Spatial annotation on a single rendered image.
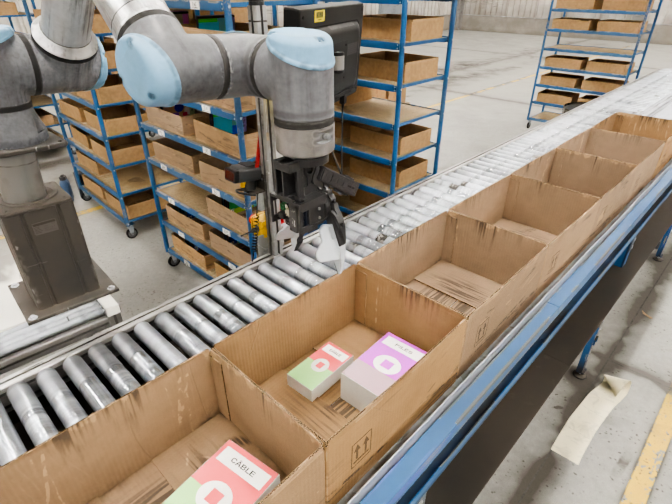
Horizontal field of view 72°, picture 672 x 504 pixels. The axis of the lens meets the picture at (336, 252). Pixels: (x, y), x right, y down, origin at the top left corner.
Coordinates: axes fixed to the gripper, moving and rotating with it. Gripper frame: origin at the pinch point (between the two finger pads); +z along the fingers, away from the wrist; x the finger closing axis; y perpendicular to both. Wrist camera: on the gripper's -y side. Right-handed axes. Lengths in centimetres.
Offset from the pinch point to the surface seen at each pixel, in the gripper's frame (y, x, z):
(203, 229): -63, -160, 77
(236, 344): 14.8, -7.7, 15.7
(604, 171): -136, 11, 20
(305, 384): 6.4, 1.6, 26.0
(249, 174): -34, -68, 12
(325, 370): 1.0, 1.8, 26.1
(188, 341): 8, -46, 43
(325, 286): -8.9, -7.7, 14.8
